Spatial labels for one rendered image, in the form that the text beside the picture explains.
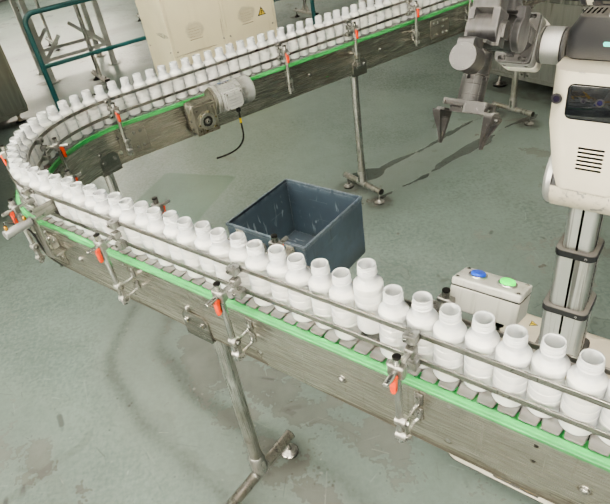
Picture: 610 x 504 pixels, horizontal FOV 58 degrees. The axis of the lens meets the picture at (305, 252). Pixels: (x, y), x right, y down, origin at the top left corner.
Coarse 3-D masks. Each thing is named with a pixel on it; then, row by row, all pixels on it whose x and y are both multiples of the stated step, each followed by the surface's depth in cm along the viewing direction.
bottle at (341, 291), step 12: (336, 276) 113; (348, 276) 110; (336, 288) 111; (348, 288) 111; (336, 300) 111; (348, 300) 111; (336, 312) 114; (348, 312) 113; (336, 324) 116; (348, 324) 115; (348, 336) 117
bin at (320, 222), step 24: (288, 192) 195; (312, 192) 188; (336, 192) 181; (240, 216) 178; (264, 216) 188; (288, 216) 199; (312, 216) 194; (336, 216) 187; (360, 216) 179; (264, 240) 167; (288, 240) 200; (312, 240) 159; (336, 240) 170; (360, 240) 183; (336, 264) 174
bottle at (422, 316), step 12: (420, 300) 104; (432, 300) 101; (408, 312) 105; (420, 312) 101; (432, 312) 102; (408, 324) 104; (420, 324) 102; (432, 324) 102; (432, 336) 104; (420, 348) 105; (432, 348) 106; (432, 360) 107
